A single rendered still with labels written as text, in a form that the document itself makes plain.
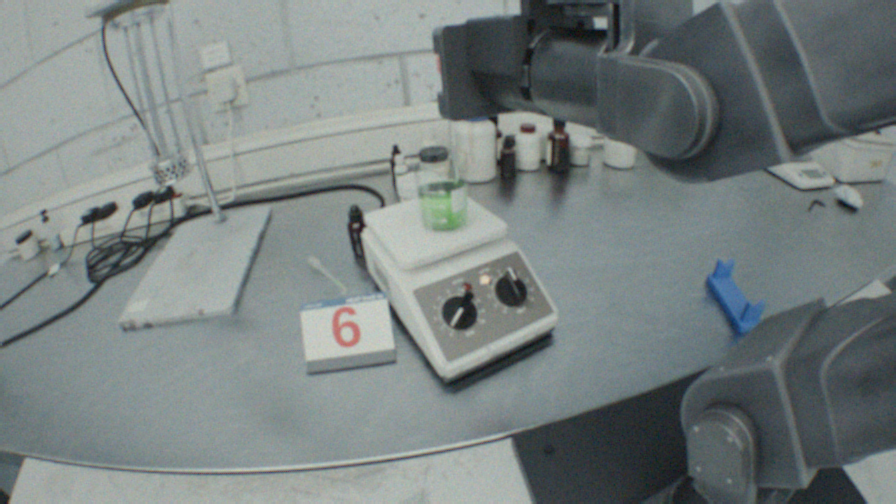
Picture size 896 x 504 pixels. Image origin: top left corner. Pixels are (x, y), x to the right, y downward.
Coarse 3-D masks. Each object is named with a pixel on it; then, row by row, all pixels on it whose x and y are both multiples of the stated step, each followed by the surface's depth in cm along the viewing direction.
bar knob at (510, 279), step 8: (512, 272) 37; (504, 280) 37; (512, 280) 36; (520, 280) 38; (496, 288) 37; (504, 288) 37; (512, 288) 36; (520, 288) 36; (496, 296) 37; (504, 296) 37; (512, 296) 37; (520, 296) 36; (504, 304) 37; (512, 304) 37; (520, 304) 37
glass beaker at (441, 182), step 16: (416, 160) 39; (432, 160) 40; (448, 160) 35; (464, 160) 38; (416, 176) 37; (432, 176) 36; (448, 176) 36; (464, 176) 37; (432, 192) 37; (448, 192) 37; (464, 192) 38; (432, 208) 38; (448, 208) 38; (464, 208) 39; (432, 224) 39; (448, 224) 39; (464, 224) 40
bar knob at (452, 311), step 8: (456, 296) 36; (464, 296) 35; (472, 296) 35; (448, 304) 35; (456, 304) 36; (464, 304) 34; (472, 304) 36; (448, 312) 35; (456, 312) 34; (464, 312) 34; (472, 312) 35; (448, 320) 35; (456, 320) 33; (464, 320) 35; (472, 320) 35; (456, 328) 35; (464, 328) 35
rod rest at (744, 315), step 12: (720, 264) 41; (732, 264) 41; (708, 276) 43; (720, 276) 42; (720, 288) 40; (732, 288) 40; (720, 300) 40; (732, 300) 38; (744, 300) 38; (732, 312) 37; (744, 312) 35; (756, 312) 34; (744, 324) 35; (756, 324) 35
